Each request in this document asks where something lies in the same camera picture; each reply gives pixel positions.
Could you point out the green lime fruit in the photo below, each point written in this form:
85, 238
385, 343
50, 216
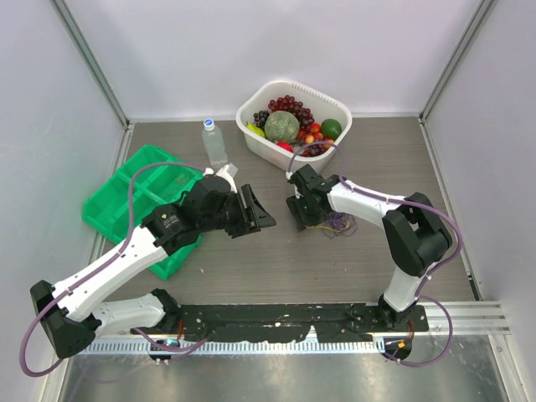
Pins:
331, 128

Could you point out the yellow banana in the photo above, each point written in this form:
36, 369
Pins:
257, 130

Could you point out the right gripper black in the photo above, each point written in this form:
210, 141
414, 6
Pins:
301, 220

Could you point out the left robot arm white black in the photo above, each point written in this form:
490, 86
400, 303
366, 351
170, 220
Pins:
73, 312

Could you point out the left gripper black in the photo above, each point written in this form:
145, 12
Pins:
258, 216

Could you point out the red apple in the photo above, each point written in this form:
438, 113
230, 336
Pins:
286, 146

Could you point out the green compartment tray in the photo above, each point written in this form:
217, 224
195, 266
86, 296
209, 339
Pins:
106, 210

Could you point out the cherry cluster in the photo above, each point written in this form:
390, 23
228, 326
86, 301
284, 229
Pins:
313, 140

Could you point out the green round melon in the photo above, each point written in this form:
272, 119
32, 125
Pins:
281, 126

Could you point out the red grape bunch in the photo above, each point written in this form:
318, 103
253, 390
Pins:
296, 107

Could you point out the clear water bottle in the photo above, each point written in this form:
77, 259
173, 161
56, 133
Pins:
214, 144

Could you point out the white plastic basket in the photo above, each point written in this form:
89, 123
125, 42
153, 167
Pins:
323, 107

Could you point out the slotted white cable duct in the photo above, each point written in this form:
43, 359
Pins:
139, 346

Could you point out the dark grape bunch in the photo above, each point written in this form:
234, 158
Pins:
260, 118

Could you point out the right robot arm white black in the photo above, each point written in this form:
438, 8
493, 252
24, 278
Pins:
416, 235

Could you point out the aluminium frame rail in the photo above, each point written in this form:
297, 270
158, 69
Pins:
468, 318

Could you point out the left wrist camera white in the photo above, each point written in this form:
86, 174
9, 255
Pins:
227, 172

